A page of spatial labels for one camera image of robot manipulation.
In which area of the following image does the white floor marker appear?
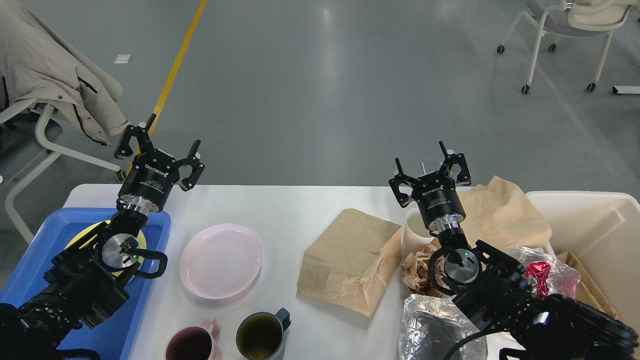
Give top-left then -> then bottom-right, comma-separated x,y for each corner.
113,54 -> 133,65

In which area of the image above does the pink ribbed mug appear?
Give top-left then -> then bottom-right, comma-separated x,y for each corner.
164,316 -> 223,360

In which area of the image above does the white plastic bin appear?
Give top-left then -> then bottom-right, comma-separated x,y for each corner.
526,191 -> 639,331

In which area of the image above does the crumpled brown paper ball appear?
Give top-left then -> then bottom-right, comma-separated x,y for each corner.
401,240 -> 445,297

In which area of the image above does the white chair left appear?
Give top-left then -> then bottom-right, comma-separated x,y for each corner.
1,99 -> 126,244

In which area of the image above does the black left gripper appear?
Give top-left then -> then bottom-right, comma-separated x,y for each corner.
113,113 -> 206,215

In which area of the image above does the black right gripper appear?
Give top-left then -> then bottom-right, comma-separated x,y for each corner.
389,140 -> 472,232

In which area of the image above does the brown paper in bin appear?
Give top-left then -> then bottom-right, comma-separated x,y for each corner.
556,251 -> 618,319

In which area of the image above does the white chair right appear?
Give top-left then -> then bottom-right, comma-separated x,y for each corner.
496,0 -> 639,94

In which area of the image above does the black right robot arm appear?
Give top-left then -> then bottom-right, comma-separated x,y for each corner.
388,141 -> 639,360

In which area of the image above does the pink plate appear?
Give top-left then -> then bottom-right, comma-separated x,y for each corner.
179,223 -> 263,300

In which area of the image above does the red foil wrapper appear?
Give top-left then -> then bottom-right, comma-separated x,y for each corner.
524,260 -> 551,299

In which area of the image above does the white paper cup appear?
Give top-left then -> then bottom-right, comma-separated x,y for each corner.
401,207 -> 435,261

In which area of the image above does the white chair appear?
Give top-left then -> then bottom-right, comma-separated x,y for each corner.
1,99 -> 126,244
496,0 -> 639,94

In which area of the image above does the silver foil bag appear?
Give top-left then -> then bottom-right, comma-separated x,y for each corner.
398,294 -> 478,360

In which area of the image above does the brown paper bag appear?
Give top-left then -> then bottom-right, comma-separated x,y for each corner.
297,208 -> 402,317

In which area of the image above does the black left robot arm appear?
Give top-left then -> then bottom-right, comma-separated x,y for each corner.
1,114 -> 205,360

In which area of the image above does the beige jacket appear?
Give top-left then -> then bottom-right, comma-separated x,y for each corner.
0,0 -> 128,146

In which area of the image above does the crumpled brown paper sheet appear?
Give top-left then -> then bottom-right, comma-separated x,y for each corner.
457,176 -> 553,253

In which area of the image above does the teal ribbed mug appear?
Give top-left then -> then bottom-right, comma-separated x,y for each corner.
235,308 -> 291,360

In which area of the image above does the blue plastic tray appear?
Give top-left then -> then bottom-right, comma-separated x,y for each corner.
1,207 -> 170,360

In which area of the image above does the white bar on floor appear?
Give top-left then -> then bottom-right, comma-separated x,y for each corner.
612,85 -> 640,95

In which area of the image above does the yellow plate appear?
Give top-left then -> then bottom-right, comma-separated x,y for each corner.
66,218 -> 147,287

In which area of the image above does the clear plastic wrap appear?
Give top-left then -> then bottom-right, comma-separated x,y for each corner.
507,246 -> 581,298

